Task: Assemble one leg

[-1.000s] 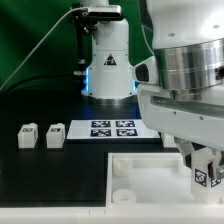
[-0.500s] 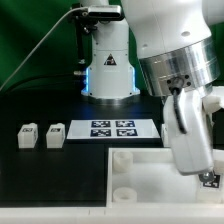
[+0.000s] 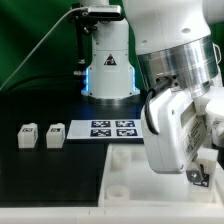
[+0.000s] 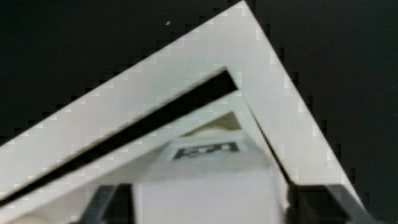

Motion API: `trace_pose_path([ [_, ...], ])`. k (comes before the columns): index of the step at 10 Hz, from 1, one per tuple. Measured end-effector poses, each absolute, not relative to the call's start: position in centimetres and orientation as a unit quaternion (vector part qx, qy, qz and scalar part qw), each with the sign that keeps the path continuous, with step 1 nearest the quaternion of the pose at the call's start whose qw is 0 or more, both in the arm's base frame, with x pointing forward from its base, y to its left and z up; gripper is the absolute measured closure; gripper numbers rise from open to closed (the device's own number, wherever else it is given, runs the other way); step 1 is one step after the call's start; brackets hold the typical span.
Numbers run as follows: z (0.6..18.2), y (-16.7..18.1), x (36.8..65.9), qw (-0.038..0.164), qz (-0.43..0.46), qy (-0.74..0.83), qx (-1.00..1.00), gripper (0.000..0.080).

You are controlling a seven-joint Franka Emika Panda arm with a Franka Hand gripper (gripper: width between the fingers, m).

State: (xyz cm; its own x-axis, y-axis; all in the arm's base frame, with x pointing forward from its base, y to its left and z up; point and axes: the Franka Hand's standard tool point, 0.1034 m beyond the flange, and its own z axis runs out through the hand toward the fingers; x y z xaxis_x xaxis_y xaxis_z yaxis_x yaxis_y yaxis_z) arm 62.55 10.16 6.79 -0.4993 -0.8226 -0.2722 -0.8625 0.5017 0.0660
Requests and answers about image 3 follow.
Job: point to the grey camera on stand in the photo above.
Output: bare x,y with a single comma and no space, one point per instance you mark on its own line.
104,10

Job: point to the black camera stand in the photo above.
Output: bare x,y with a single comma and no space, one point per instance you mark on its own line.
80,19

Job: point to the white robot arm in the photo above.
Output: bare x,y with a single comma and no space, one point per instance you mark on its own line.
178,63

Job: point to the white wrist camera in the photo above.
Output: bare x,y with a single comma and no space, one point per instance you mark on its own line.
212,107

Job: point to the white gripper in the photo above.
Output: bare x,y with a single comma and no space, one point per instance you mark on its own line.
172,134

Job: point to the white square tabletop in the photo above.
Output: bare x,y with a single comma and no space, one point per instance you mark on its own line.
128,181

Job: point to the white front rail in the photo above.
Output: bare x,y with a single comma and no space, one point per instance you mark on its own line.
150,215

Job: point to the marker sheet with tags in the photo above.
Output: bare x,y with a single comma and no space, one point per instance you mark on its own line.
105,129

